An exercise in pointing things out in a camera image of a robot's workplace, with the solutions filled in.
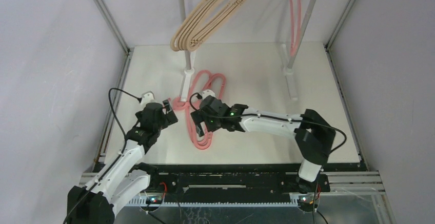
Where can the aluminium frame post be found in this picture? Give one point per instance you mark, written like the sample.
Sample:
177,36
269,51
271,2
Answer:
342,19
112,25

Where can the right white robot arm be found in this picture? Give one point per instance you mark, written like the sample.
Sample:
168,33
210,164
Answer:
312,134

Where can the circuit board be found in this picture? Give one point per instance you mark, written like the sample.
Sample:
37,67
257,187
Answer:
309,204
154,198

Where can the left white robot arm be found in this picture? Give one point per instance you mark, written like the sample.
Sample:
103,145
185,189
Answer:
102,197

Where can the right aluminium frame post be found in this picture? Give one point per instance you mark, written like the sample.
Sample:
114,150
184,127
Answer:
342,19

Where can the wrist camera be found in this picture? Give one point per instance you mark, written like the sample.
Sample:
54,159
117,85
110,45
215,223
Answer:
206,93
147,98

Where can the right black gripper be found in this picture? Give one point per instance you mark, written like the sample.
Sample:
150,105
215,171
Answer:
197,122

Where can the right grey rack pole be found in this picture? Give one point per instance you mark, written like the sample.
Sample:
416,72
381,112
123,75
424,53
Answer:
305,21

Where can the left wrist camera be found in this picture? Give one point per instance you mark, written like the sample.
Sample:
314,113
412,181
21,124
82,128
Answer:
147,98

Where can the left circuit board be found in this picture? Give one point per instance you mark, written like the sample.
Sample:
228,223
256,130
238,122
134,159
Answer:
154,198

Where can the left grey rack pole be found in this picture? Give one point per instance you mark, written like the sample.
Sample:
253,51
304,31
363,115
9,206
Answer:
183,17

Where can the right white rack foot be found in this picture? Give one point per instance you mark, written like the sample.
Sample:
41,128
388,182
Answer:
288,72

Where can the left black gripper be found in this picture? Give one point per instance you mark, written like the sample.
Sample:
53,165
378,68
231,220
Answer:
169,110

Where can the grey rack pole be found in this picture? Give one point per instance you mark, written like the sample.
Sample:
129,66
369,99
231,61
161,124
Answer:
183,17
305,21

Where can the left aluminium frame post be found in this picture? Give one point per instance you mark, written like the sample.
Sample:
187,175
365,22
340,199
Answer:
112,25

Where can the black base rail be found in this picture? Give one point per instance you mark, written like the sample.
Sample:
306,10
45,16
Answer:
261,184

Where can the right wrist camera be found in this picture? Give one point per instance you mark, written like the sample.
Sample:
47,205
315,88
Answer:
206,93

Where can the right circuit board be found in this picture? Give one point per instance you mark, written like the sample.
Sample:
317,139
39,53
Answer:
309,204

